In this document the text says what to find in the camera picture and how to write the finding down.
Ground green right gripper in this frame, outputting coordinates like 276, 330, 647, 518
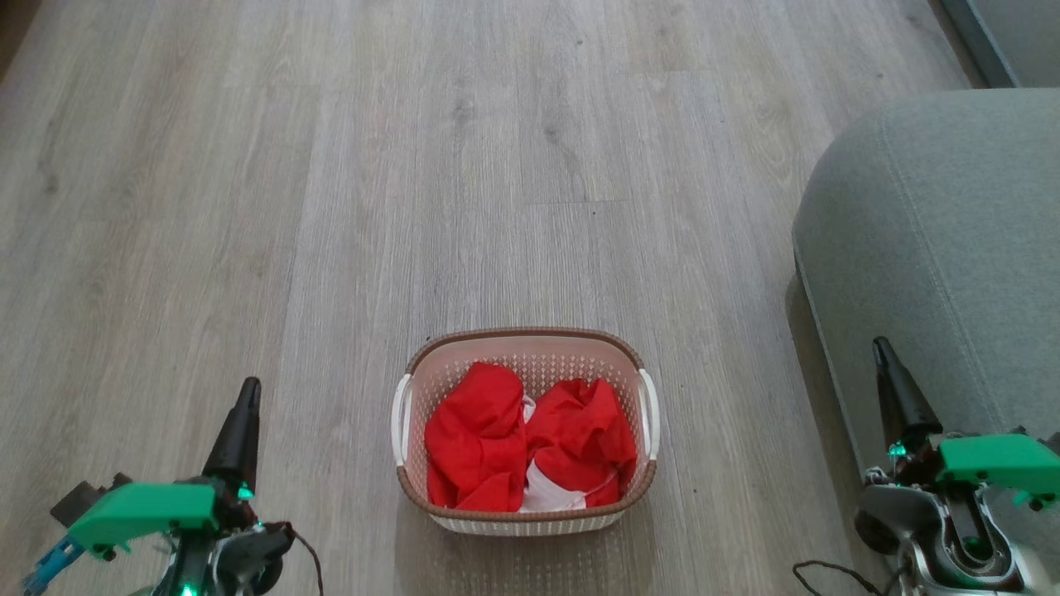
871, 336, 1060, 511

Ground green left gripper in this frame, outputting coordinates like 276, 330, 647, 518
68, 377, 263, 554

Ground red garment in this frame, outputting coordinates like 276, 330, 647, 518
424, 362, 639, 512

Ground white garment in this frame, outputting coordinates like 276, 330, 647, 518
519, 395, 588, 513

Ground grey fabric sofa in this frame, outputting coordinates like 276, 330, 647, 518
791, 87, 1060, 580

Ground grey sofa section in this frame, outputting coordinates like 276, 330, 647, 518
939, 0, 1060, 89

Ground cream laundry basket brown rim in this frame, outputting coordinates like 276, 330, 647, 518
391, 327, 662, 537

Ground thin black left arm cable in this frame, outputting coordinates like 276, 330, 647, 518
286, 521, 325, 596

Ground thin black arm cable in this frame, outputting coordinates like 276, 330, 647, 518
286, 521, 325, 596
793, 560, 889, 596

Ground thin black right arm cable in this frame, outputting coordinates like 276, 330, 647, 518
793, 560, 889, 596

